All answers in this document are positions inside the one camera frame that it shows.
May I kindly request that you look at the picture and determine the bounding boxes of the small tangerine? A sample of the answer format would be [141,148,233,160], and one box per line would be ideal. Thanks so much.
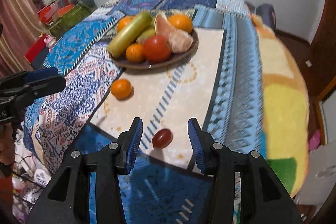
[125,43,145,64]
[110,79,133,100]

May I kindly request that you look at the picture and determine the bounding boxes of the dark red grape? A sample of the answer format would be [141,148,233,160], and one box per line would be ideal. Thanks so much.
[152,128,173,149]

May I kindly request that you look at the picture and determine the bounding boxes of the green sugarcane piece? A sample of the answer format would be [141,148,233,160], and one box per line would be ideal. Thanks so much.
[107,11,153,59]

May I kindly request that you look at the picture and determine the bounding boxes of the red tomato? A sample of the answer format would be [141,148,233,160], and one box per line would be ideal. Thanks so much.
[143,35,172,64]

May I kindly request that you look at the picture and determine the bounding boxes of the green sugarcane piece cut end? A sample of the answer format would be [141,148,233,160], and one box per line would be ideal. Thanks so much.
[135,19,156,45]

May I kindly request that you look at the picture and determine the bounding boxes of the peeled pomelo segment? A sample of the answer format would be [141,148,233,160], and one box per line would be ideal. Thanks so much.
[154,12,194,53]

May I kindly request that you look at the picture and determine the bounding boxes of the person's left hand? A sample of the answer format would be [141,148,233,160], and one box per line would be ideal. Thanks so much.
[0,123,15,165]

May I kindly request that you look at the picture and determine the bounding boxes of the red flat box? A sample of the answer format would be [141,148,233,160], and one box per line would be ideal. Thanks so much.
[24,34,49,69]

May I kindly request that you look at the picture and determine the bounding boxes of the pink toy figure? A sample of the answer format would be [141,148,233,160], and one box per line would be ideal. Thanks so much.
[43,35,58,52]

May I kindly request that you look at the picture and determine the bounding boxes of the blue patchwork bedspread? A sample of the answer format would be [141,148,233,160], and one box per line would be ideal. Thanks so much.
[23,0,265,223]

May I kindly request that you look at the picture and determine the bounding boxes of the red gift boxes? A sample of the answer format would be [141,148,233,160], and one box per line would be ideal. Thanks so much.
[38,0,78,24]

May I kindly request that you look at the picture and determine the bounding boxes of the striped pink curtain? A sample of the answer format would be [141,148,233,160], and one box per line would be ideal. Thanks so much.
[1,0,46,77]

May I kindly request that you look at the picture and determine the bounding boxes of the green cardboard box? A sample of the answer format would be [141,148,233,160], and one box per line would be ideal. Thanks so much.
[49,4,91,39]

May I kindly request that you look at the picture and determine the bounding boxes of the dark purple round plate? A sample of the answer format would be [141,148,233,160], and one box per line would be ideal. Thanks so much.
[110,27,200,71]

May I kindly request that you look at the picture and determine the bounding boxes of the yellow orange fleece blanket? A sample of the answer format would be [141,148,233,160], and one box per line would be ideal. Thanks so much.
[251,14,309,197]

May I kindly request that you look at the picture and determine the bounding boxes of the large orange left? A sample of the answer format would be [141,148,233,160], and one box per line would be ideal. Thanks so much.
[117,15,134,33]

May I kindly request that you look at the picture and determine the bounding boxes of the large orange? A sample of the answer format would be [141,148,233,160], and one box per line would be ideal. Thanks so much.
[168,14,193,34]
[117,15,134,33]

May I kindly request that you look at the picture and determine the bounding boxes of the large orange right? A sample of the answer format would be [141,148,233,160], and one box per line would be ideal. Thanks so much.
[168,14,193,34]

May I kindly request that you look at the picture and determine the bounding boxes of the dark blue bag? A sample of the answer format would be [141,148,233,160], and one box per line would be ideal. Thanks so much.
[256,3,276,31]

